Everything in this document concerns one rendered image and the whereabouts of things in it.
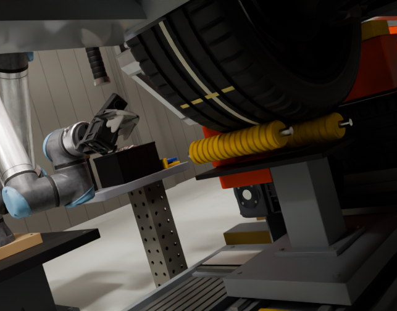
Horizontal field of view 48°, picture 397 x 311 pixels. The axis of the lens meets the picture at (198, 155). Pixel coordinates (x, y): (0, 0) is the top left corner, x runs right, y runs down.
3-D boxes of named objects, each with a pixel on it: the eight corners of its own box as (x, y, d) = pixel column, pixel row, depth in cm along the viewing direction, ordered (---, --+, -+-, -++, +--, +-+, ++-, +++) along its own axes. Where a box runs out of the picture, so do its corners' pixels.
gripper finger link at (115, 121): (131, 132, 103) (108, 139, 109) (139, 111, 106) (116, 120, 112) (121, 125, 101) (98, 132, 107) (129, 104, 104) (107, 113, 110)
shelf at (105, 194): (105, 200, 148) (102, 192, 147) (78, 205, 159) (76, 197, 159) (191, 168, 179) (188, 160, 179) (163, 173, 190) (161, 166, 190)
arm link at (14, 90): (-2, 199, 186) (-27, 22, 145) (39, 187, 195) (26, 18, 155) (10, 221, 176) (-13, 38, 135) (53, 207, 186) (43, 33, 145)
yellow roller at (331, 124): (348, 138, 91) (341, 111, 91) (238, 160, 112) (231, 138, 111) (359, 132, 95) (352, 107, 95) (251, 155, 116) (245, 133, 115)
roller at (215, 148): (288, 147, 87) (280, 119, 87) (184, 168, 108) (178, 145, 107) (302, 141, 91) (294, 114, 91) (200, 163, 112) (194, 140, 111)
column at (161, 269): (174, 292, 167) (142, 185, 164) (157, 290, 174) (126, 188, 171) (191, 280, 174) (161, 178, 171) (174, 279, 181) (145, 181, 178)
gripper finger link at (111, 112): (125, 122, 108) (104, 129, 114) (127, 116, 109) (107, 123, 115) (110, 111, 105) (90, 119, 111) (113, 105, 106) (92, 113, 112)
